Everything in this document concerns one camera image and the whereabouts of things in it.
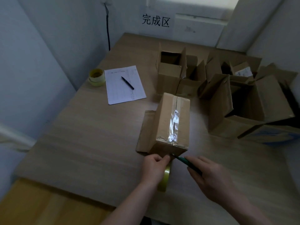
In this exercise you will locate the person's left thumb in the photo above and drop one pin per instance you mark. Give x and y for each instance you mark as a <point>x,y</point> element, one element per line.
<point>166,160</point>

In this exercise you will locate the person's right hand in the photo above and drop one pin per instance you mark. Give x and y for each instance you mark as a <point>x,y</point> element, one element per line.
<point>215,180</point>

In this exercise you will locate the person's left forearm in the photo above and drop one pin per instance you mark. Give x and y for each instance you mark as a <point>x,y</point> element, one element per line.
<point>133,203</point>

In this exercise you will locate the taped cardboard box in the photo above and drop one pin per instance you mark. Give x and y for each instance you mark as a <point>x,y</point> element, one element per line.
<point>171,119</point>

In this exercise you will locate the wide yellow tape roll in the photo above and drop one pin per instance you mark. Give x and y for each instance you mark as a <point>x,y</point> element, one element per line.
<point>97,78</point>

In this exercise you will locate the white wall sign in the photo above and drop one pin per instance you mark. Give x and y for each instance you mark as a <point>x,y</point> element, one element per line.
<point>155,21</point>

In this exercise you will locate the person's right forearm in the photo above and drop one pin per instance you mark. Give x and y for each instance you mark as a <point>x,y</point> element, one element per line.
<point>246,213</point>

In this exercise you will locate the large open cardboard box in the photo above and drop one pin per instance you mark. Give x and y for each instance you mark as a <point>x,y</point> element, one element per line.
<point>269,100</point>

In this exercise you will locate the white wall cabinet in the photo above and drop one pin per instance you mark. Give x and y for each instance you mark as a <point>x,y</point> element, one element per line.
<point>199,29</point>

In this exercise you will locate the tall-flapped open cardboard box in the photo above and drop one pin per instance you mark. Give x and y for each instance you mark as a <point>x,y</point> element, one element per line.
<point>219,100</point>

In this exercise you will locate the cardboard box with blue print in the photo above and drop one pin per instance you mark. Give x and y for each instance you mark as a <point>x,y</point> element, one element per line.
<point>269,133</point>

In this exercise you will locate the green box cutter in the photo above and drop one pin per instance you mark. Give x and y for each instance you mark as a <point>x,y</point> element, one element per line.
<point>181,159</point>

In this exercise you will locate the yellow clear tape roll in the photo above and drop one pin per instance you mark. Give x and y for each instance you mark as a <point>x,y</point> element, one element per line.
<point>166,178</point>

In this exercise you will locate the cardboard box with white label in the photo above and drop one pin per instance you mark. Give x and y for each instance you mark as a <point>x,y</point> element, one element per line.
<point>242,70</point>

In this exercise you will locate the plain open cardboard box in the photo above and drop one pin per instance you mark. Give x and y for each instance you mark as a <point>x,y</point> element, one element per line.
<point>281,73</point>

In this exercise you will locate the low open cardboard box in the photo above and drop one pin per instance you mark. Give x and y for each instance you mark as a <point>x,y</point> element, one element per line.
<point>191,84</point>

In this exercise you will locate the black pen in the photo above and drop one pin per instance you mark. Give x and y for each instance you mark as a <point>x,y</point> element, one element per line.
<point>127,82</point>

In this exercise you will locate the person's right thumb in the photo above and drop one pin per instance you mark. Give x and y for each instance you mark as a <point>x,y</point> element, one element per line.
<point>194,173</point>

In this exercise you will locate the person's left hand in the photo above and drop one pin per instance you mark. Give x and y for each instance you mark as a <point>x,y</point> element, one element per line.
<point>152,168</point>

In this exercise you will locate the white printed paper sheet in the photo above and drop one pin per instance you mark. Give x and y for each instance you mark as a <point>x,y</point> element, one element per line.
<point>119,89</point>

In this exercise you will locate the small open cardboard box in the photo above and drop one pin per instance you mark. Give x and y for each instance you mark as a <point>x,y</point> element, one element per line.
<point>168,74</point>

